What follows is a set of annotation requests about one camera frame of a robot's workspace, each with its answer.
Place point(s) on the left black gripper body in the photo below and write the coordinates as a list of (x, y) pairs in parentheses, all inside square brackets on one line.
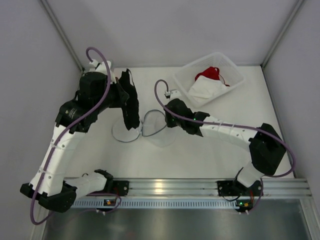
[(122, 93)]

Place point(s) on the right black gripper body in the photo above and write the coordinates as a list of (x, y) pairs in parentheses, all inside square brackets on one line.
[(172, 116)]

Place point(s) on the black garment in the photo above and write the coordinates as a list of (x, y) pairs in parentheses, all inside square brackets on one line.
[(131, 112)]

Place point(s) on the blue trimmed mesh laundry bag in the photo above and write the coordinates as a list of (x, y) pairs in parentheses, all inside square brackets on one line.
[(153, 127)]

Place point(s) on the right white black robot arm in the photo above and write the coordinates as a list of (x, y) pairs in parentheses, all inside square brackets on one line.
[(265, 150)]

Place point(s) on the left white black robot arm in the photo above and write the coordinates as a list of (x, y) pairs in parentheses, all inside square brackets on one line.
[(96, 93)]

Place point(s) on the white garment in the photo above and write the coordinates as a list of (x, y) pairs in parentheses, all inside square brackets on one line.
[(206, 88)]

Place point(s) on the white plastic basket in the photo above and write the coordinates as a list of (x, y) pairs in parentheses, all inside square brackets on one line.
[(184, 77)]

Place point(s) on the red garment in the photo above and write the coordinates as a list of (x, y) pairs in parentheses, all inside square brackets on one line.
[(212, 73)]

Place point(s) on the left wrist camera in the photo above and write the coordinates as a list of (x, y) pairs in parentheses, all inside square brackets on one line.
[(95, 66)]

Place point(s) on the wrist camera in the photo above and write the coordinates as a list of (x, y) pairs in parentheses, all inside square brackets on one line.
[(95, 66), (172, 94)]

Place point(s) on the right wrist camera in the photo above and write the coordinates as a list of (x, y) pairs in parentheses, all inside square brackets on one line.
[(172, 94)]

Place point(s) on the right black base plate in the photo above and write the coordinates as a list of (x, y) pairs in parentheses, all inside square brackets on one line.
[(229, 188)]

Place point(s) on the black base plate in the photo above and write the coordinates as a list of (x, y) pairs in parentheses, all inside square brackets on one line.
[(118, 187), (229, 188)]

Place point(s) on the perforated white cable duct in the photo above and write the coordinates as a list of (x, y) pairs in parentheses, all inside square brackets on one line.
[(139, 203)]

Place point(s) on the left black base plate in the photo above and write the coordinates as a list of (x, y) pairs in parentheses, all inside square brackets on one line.
[(118, 187)]

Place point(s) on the aluminium mounting rail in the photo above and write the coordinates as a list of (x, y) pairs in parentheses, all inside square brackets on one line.
[(277, 188)]

